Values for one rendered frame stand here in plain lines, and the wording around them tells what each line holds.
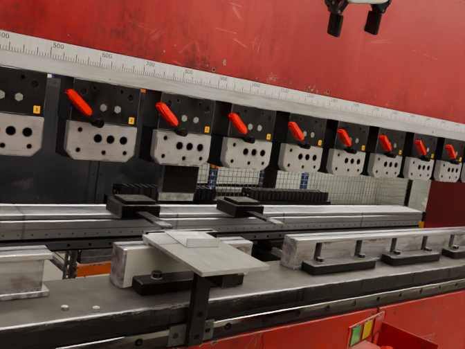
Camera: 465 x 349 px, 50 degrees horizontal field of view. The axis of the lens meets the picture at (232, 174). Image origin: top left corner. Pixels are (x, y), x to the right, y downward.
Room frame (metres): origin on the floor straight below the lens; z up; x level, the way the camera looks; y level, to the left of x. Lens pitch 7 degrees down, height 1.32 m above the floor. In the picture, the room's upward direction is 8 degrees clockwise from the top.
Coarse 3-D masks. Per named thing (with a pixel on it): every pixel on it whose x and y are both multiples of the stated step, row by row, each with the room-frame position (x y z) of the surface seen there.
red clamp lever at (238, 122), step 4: (228, 116) 1.21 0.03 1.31; (232, 116) 1.20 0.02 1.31; (236, 116) 1.21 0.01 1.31; (232, 120) 1.21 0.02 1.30; (236, 120) 1.21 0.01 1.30; (240, 120) 1.21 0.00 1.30; (236, 124) 1.21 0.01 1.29; (240, 124) 1.22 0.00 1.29; (236, 128) 1.23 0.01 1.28; (240, 128) 1.22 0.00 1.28; (244, 128) 1.22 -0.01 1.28; (240, 132) 1.23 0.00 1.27; (244, 132) 1.23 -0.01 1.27; (244, 136) 1.25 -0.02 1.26; (248, 136) 1.24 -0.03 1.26; (252, 136) 1.24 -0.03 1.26; (244, 140) 1.25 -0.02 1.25; (248, 140) 1.24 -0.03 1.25; (252, 140) 1.24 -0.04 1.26
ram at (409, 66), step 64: (0, 0) 0.91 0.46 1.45; (64, 0) 0.98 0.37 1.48; (128, 0) 1.06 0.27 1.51; (192, 0) 1.15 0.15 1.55; (256, 0) 1.26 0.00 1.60; (320, 0) 1.40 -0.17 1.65; (448, 0) 1.77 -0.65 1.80; (0, 64) 0.92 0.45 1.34; (64, 64) 0.99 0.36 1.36; (192, 64) 1.17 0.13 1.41; (256, 64) 1.28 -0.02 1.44; (320, 64) 1.42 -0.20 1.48; (384, 64) 1.59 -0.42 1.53; (448, 64) 1.81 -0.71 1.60
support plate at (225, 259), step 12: (156, 240) 1.11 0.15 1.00; (168, 240) 1.13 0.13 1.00; (168, 252) 1.05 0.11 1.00; (180, 252) 1.05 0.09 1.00; (192, 252) 1.06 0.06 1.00; (204, 252) 1.08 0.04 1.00; (216, 252) 1.09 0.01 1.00; (228, 252) 1.10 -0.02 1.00; (240, 252) 1.12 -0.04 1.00; (192, 264) 0.98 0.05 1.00; (204, 264) 0.99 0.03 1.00; (216, 264) 1.00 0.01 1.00; (228, 264) 1.02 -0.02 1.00; (240, 264) 1.03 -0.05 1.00; (252, 264) 1.04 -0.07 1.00; (264, 264) 1.05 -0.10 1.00
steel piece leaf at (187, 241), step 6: (180, 240) 1.14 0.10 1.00; (186, 240) 1.14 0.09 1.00; (192, 240) 1.10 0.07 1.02; (198, 240) 1.10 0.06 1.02; (204, 240) 1.11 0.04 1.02; (210, 240) 1.12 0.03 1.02; (216, 240) 1.13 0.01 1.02; (186, 246) 1.09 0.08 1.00; (192, 246) 1.10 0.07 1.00; (198, 246) 1.10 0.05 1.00; (204, 246) 1.11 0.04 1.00; (210, 246) 1.12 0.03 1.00; (216, 246) 1.13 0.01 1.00
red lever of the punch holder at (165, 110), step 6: (162, 102) 1.09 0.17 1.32; (156, 108) 1.09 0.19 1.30; (162, 108) 1.08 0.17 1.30; (168, 108) 1.09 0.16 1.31; (162, 114) 1.10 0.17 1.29; (168, 114) 1.09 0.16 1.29; (168, 120) 1.10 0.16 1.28; (174, 120) 1.10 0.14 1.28; (174, 126) 1.11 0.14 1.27; (180, 126) 1.12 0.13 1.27; (180, 132) 1.12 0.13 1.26; (186, 132) 1.12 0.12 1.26
